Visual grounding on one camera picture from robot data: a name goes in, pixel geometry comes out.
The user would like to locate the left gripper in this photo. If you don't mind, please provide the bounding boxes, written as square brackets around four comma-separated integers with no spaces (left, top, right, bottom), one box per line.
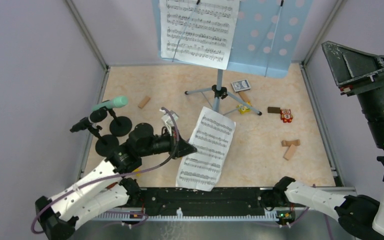
[139,126,198,160]

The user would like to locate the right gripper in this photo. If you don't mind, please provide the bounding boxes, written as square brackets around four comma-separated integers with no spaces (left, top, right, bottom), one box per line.
[318,40,384,148]

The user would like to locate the blue music stand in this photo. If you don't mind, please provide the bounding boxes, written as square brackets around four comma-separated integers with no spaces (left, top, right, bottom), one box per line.
[152,0,312,111]

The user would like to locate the sheet music page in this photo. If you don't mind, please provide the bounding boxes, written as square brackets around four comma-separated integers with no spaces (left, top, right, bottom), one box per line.
[175,106,236,192]
[158,0,241,70]

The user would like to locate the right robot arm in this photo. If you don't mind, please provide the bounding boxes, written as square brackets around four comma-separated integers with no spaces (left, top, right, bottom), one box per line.
[263,41,384,240]

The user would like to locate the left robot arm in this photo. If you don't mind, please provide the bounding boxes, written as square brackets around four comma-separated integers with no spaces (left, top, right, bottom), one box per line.
[31,123,198,240]

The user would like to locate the wooden block far left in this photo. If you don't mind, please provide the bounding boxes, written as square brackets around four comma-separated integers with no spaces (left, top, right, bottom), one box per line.
[137,95,151,109]

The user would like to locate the yellow printed toy block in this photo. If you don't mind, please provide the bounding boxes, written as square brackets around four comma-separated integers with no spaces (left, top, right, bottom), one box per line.
[237,104,251,115]

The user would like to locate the mint green microphone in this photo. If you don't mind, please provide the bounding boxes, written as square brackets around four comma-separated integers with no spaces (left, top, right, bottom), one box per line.
[91,96,133,138]

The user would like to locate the red owl toy block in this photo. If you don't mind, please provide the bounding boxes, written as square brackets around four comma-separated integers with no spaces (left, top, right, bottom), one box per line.
[280,109,294,123]

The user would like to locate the dark brown block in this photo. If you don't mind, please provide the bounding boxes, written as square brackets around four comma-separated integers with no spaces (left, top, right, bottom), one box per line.
[267,106,282,114]

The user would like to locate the playing card box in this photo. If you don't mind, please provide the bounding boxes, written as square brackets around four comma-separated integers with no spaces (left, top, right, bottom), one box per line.
[231,79,251,93]

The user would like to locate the black microphone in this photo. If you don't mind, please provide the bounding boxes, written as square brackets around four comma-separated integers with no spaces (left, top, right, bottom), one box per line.
[69,107,119,157]

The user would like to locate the wooden block upper right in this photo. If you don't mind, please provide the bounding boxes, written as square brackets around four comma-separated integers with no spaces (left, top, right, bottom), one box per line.
[281,139,301,147]

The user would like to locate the wooden block lower right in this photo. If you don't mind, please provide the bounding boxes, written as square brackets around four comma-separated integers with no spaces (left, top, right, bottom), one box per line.
[283,144,298,161]

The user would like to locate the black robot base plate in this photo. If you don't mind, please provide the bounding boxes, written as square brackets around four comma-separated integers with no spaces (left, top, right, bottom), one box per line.
[122,186,307,226]

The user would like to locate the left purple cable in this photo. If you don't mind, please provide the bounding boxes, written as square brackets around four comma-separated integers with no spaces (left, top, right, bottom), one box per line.
[30,106,181,235]

